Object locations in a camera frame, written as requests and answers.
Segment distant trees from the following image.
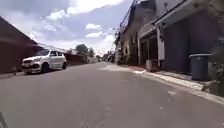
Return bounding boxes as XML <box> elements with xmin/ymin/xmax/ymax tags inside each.
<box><xmin>67</xmin><ymin>43</ymin><xmax>96</xmax><ymax>58</ymax></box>

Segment grey asphalt road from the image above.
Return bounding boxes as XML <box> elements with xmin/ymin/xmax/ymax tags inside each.
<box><xmin>0</xmin><ymin>61</ymin><xmax>224</xmax><ymax>128</ymax></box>

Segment pale concrete kerb strip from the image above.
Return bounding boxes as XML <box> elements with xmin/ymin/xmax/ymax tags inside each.
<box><xmin>128</xmin><ymin>65</ymin><xmax>224</xmax><ymax>106</ymax></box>

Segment white car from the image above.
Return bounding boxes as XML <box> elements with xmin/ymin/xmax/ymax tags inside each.
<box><xmin>21</xmin><ymin>49</ymin><xmax>68</xmax><ymax>75</ymax></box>

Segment row of houses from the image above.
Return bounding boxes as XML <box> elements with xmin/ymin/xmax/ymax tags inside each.
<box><xmin>114</xmin><ymin>0</ymin><xmax>224</xmax><ymax>83</ymax></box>

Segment blue waste bin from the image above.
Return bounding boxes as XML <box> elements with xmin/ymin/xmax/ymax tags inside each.
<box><xmin>188</xmin><ymin>53</ymin><xmax>212</xmax><ymax>82</ymax></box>

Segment dark red building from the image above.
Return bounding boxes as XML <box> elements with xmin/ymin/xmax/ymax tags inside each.
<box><xmin>0</xmin><ymin>15</ymin><xmax>44</xmax><ymax>75</ymax></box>

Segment overhead wires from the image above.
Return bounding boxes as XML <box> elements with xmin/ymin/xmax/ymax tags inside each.
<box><xmin>119</xmin><ymin>0</ymin><xmax>139</xmax><ymax>28</ymax></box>

